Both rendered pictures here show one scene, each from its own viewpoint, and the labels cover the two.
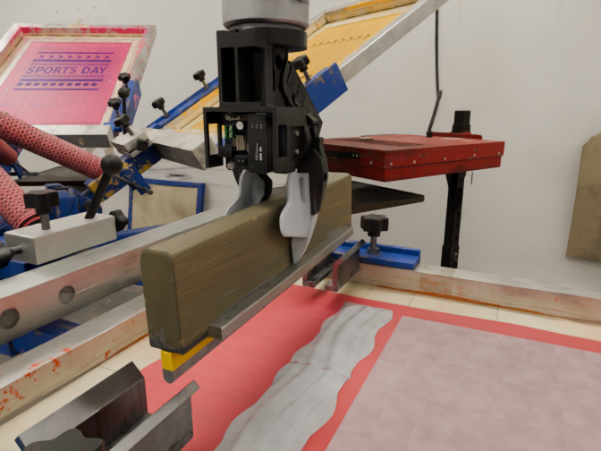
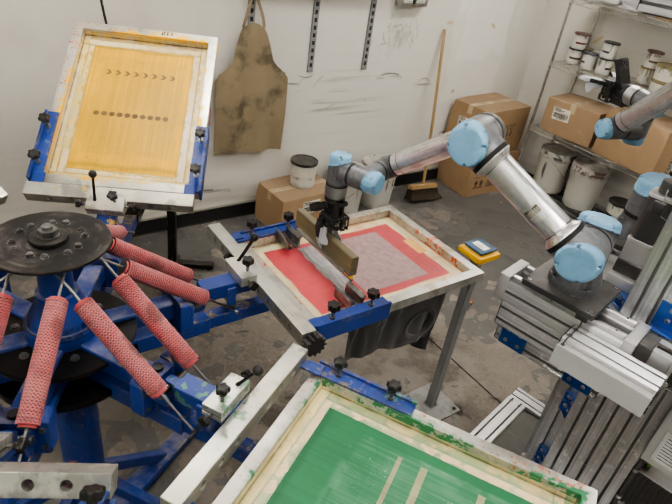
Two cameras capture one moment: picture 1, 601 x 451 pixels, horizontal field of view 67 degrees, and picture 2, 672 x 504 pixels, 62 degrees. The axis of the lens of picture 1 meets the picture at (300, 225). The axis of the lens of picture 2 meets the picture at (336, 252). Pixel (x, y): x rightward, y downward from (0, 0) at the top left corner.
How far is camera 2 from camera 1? 1.83 m
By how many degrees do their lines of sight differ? 61
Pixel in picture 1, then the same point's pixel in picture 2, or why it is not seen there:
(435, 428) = (362, 268)
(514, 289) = not seen: hidden behind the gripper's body
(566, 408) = (371, 252)
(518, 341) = (346, 240)
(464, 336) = not seen: hidden behind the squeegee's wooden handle
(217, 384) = (320, 286)
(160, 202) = not seen: outside the picture
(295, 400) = (340, 278)
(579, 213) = (218, 126)
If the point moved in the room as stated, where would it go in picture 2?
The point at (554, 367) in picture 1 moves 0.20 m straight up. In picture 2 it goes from (359, 243) to (367, 200)
